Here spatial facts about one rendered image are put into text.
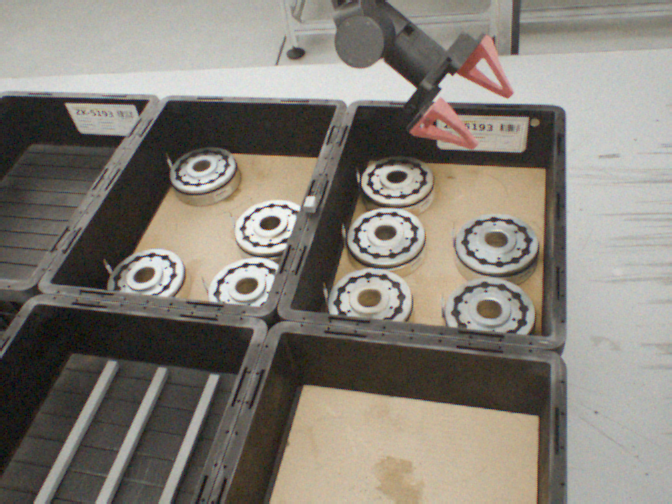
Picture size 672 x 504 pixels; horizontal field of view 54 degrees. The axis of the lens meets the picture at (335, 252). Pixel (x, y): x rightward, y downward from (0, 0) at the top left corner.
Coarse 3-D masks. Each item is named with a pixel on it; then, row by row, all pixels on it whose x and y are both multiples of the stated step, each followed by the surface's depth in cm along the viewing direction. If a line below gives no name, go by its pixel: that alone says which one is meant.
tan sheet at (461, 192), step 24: (432, 168) 99; (456, 168) 99; (480, 168) 98; (504, 168) 97; (528, 168) 97; (360, 192) 98; (456, 192) 95; (480, 192) 94; (504, 192) 94; (528, 192) 93; (360, 216) 94; (432, 216) 92; (456, 216) 92; (528, 216) 90; (432, 240) 89; (432, 264) 86; (432, 288) 84; (456, 288) 83; (528, 288) 82; (432, 312) 81
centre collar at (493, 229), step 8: (480, 232) 84; (488, 232) 84; (496, 232) 84; (504, 232) 84; (512, 232) 83; (480, 240) 83; (512, 240) 83; (480, 248) 83; (488, 248) 82; (496, 248) 82; (504, 248) 82; (512, 248) 82
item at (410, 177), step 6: (390, 168) 95; (396, 168) 95; (402, 168) 94; (408, 168) 94; (384, 174) 94; (408, 174) 93; (384, 180) 93; (408, 180) 92; (414, 180) 93; (384, 186) 93; (390, 186) 92; (396, 186) 92; (402, 186) 92; (408, 186) 92
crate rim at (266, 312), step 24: (168, 96) 103; (192, 96) 102; (216, 96) 102; (240, 96) 101; (336, 120) 94; (120, 168) 92; (312, 192) 84; (96, 216) 87; (72, 240) 84; (288, 240) 79; (288, 264) 76; (48, 288) 78; (72, 288) 78; (216, 312) 73; (240, 312) 72; (264, 312) 72
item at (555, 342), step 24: (336, 144) 90; (336, 168) 87; (312, 216) 81; (312, 240) 78; (552, 264) 71; (288, 288) 74; (552, 288) 69; (288, 312) 71; (312, 312) 71; (552, 312) 67; (432, 336) 67; (456, 336) 67; (480, 336) 66; (504, 336) 66; (528, 336) 65; (552, 336) 65
